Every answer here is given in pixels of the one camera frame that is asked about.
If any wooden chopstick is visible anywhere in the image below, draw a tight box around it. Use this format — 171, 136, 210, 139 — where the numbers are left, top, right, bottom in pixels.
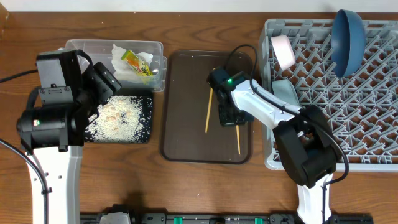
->
236, 125, 241, 155
205, 87, 213, 133

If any white tissue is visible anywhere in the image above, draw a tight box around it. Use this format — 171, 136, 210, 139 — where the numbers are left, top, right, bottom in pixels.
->
111, 45, 155, 83

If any yellow green snack wrapper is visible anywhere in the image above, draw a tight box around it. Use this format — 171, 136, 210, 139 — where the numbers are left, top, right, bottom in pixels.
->
121, 50, 153, 77

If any white rice pile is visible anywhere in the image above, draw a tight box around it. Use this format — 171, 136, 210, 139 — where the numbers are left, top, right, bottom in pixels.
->
85, 95, 152, 142

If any light blue bowl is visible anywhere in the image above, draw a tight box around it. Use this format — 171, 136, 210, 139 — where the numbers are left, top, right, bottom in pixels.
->
272, 79, 300, 106

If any white speckled bowl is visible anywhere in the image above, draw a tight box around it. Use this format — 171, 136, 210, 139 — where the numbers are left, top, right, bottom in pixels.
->
271, 35, 296, 71

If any dark blue plate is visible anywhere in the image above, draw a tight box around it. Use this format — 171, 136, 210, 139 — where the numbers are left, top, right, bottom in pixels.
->
331, 9, 366, 78

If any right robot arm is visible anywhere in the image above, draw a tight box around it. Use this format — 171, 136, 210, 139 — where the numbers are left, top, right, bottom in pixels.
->
207, 69, 343, 223

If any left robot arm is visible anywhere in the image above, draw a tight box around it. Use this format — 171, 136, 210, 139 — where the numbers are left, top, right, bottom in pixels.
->
17, 60, 121, 223

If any grey dishwasher rack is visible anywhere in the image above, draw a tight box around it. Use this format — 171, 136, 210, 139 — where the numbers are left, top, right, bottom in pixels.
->
259, 19, 397, 172

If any clear plastic bin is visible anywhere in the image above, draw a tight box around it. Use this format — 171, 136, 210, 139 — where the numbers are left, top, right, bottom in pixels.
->
65, 39, 167, 92

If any black tray bin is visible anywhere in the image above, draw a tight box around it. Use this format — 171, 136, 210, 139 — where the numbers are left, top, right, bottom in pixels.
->
82, 87, 154, 144

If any brown serving tray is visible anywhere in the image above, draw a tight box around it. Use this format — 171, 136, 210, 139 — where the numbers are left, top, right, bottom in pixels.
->
159, 50, 252, 165

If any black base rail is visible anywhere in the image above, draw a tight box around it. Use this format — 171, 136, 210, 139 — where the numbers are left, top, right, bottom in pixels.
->
79, 203, 374, 224

